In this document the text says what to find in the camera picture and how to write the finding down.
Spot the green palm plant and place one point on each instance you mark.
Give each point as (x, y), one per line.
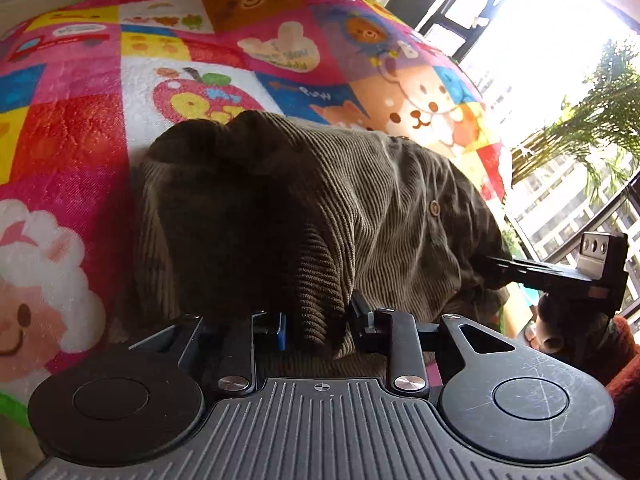
(600, 125)

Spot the grey brown plush toy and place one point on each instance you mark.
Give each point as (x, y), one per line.
(575, 340)

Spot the black window frame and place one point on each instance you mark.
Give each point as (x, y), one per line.
(452, 35)

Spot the rust brown fuzzy cloth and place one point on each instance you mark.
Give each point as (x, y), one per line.
(625, 360)

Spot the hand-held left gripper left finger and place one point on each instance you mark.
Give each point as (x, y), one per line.
(282, 331)

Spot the colourful printed blanket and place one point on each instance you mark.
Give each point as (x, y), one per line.
(65, 125)

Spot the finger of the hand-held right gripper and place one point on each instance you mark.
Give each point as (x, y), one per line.
(530, 271)

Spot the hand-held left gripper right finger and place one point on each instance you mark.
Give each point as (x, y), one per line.
(357, 314)

